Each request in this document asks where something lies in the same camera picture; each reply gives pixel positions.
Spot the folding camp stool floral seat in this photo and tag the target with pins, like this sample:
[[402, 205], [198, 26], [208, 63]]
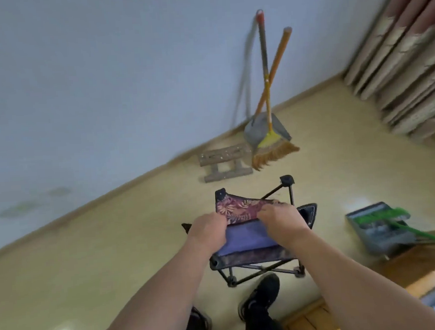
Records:
[[247, 239]]

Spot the person's right hand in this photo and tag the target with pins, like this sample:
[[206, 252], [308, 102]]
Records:
[[286, 226]]

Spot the person's left hand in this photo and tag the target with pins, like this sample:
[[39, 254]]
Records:
[[204, 234]]

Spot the person's black shoe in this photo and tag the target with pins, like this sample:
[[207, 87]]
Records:
[[202, 320], [262, 293]]

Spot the person's right fingers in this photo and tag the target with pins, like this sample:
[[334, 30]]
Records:
[[265, 215]]

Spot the person's right forearm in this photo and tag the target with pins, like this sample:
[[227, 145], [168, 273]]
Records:
[[360, 290]]

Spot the person's left forearm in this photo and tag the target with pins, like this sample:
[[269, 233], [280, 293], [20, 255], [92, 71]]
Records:
[[153, 305]]

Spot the small wooden footstool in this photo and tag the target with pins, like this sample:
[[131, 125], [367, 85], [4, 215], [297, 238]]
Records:
[[224, 158]]

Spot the wooden bed frame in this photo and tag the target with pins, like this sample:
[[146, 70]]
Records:
[[407, 272]]

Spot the person's left black shoe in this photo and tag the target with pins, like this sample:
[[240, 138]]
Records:
[[202, 320]]

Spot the green broom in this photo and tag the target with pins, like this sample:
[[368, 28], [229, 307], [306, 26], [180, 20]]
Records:
[[382, 216]]

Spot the broom with yellow head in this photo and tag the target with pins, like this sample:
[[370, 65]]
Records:
[[271, 144]]

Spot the person's right black trouser leg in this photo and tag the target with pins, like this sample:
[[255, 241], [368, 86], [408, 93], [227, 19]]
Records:
[[264, 327]]

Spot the beige pleated curtain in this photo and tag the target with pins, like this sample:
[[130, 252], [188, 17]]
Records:
[[403, 57]]

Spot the person's right black shoe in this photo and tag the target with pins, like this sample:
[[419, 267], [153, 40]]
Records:
[[262, 293]]

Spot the person's left fingers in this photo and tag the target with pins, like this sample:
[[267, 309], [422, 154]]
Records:
[[221, 220]]

